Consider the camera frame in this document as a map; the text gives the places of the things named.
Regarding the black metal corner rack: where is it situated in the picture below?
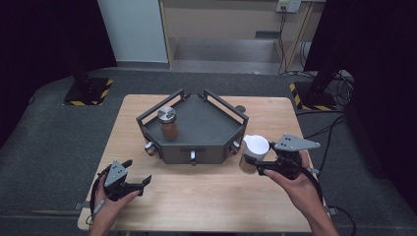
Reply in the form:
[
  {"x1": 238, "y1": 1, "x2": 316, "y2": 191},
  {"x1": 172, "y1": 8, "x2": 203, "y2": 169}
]
[{"x1": 136, "y1": 88, "x2": 250, "y2": 167}]

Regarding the black stand with striped base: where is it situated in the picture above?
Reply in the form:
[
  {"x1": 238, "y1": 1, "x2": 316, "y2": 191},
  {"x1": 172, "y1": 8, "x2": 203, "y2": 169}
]
[
  {"x1": 62, "y1": 65, "x2": 114, "y2": 107},
  {"x1": 288, "y1": 68, "x2": 338, "y2": 112}
]

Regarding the person's right hand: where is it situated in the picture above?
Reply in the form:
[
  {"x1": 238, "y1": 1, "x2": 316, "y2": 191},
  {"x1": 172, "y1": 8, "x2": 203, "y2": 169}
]
[{"x1": 264, "y1": 149, "x2": 324, "y2": 219}]

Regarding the white wall power socket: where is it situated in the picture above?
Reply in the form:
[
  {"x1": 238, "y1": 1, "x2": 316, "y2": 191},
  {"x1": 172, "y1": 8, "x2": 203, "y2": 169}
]
[{"x1": 275, "y1": 0, "x2": 302, "y2": 14}]

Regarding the person's left hand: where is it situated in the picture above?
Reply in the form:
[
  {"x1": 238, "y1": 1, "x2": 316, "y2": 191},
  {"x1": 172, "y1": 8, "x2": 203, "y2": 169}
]
[{"x1": 92, "y1": 176, "x2": 141, "y2": 227}]

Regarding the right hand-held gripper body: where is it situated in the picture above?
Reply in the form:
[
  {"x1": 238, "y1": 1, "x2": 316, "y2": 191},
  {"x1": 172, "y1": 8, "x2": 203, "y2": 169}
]
[{"x1": 255, "y1": 133, "x2": 322, "y2": 181}]

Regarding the black floor cable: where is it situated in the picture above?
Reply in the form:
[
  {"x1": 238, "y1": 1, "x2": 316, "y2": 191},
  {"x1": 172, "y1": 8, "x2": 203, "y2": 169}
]
[{"x1": 303, "y1": 112, "x2": 348, "y2": 177}]

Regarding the left hand-held gripper cable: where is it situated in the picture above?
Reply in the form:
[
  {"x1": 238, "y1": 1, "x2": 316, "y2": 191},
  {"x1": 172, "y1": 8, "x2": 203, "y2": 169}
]
[{"x1": 86, "y1": 165, "x2": 112, "y2": 230}]

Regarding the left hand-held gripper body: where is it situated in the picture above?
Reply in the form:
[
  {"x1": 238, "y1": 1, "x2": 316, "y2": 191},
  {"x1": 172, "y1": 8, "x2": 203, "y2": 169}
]
[{"x1": 103, "y1": 159, "x2": 144, "y2": 202}]

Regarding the hand-held gripper cable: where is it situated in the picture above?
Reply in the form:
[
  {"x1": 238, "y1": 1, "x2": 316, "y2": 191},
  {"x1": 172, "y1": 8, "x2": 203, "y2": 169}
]
[
  {"x1": 301, "y1": 166, "x2": 357, "y2": 236},
  {"x1": 86, "y1": 165, "x2": 112, "y2": 230}
]

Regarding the black cable from socket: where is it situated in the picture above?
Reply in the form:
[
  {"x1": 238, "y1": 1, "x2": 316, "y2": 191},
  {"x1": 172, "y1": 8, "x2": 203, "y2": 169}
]
[{"x1": 277, "y1": 11, "x2": 290, "y2": 76}]

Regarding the black curtain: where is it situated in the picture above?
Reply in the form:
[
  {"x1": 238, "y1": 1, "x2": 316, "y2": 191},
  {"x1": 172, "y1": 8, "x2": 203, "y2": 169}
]
[
  {"x1": 0, "y1": 0, "x2": 118, "y2": 146},
  {"x1": 303, "y1": 0, "x2": 417, "y2": 212}
]

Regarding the light wooden desk frame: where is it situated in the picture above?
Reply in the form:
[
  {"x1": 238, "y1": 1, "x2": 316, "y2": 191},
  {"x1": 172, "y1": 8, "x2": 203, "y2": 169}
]
[{"x1": 158, "y1": 0, "x2": 327, "y2": 75}]

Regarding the white-lidded seasoning jar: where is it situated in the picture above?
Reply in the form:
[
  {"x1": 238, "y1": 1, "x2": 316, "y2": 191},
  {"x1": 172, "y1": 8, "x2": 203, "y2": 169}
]
[{"x1": 238, "y1": 134, "x2": 271, "y2": 175}]

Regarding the silver-lidded brown spice jar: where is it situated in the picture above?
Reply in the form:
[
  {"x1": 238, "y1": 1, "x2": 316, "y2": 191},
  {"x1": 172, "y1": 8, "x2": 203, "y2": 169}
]
[{"x1": 156, "y1": 106, "x2": 180, "y2": 142}]

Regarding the right hand-held gripper cable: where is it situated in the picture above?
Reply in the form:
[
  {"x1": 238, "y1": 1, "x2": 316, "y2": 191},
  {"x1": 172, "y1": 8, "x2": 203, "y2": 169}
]
[{"x1": 301, "y1": 166, "x2": 357, "y2": 236}]

